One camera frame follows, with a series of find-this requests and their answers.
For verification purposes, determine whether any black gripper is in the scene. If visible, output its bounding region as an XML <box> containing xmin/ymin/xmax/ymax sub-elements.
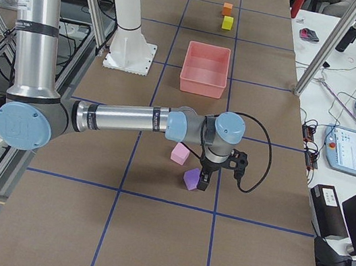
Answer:
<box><xmin>196</xmin><ymin>156</ymin><xmax>223</xmax><ymax>191</ymax></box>

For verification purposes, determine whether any purple foam block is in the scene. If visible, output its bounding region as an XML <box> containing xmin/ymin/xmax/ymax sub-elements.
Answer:
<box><xmin>183</xmin><ymin>168</ymin><xmax>200</xmax><ymax>191</ymax></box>

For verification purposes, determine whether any pink foam block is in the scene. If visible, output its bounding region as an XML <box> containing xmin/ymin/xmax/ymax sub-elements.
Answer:
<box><xmin>170</xmin><ymin>143</ymin><xmax>190</xmax><ymax>165</ymax></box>

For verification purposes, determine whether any yellow foam block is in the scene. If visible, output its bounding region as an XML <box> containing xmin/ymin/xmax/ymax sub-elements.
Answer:
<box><xmin>221</xmin><ymin>15</ymin><xmax>235</xmax><ymax>31</ymax></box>

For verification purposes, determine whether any orange foam block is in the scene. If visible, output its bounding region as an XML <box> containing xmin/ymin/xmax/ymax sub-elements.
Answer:
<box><xmin>221</xmin><ymin>2</ymin><xmax>233</xmax><ymax>16</ymax></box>

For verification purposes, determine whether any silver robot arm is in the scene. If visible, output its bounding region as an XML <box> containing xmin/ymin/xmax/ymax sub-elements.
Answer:
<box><xmin>0</xmin><ymin>0</ymin><xmax>247</xmax><ymax>191</ymax></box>

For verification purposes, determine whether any pink plastic bin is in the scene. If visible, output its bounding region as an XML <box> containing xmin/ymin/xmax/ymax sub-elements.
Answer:
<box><xmin>179</xmin><ymin>40</ymin><xmax>231</xmax><ymax>99</ymax></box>

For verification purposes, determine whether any black box with label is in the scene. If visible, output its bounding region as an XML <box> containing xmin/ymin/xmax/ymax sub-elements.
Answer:
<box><xmin>309</xmin><ymin>184</ymin><xmax>349</xmax><ymax>240</ymax></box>

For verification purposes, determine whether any near teach pendant tablet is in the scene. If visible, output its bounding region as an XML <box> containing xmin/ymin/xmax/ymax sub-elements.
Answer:
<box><xmin>324</xmin><ymin>125</ymin><xmax>356</xmax><ymax>176</ymax></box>

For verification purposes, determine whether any red grey cloth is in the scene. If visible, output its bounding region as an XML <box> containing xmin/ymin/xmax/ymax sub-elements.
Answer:
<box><xmin>299</xmin><ymin>28</ymin><xmax>320</xmax><ymax>43</ymax></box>

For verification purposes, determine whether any red fire extinguisher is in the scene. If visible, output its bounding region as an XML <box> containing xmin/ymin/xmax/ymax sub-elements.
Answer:
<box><xmin>290</xmin><ymin>0</ymin><xmax>305</xmax><ymax>19</ymax></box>

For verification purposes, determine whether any black water bottle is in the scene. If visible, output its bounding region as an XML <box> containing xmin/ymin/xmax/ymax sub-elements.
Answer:
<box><xmin>335</xmin><ymin>22</ymin><xmax>356</xmax><ymax>53</ymax></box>

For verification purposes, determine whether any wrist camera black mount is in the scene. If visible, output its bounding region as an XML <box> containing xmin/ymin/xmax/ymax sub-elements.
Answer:
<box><xmin>222</xmin><ymin>149</ymin><xmax>248</xmax><ymax>182</ymax></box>

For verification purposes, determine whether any circuit board with wires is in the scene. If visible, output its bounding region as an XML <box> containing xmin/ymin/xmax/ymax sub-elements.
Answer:
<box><xmin>302</xmin><ymin>123</ymin><xmax>320</xmax><ymax>171</ymax></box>

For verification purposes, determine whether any white pedestal column base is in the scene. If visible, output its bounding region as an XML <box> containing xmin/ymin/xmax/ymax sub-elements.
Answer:
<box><xmin>103</xmin><ymin>0</ymin><xmax>158</xmax><ymax>76</ymax></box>

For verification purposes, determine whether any aluminium frame post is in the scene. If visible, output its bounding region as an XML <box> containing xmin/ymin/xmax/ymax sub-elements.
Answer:
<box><xmin>293</xmin><ymin>0</ymin><xmax>356</xmax><ymax>96</ymax></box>

